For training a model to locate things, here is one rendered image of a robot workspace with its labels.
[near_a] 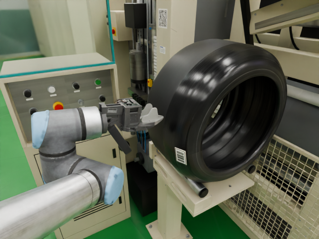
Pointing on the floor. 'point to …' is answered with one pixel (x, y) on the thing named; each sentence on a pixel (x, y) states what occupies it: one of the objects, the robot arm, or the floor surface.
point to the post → (176, 8)
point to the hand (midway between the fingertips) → (159, 119)
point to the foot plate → (153, 228)
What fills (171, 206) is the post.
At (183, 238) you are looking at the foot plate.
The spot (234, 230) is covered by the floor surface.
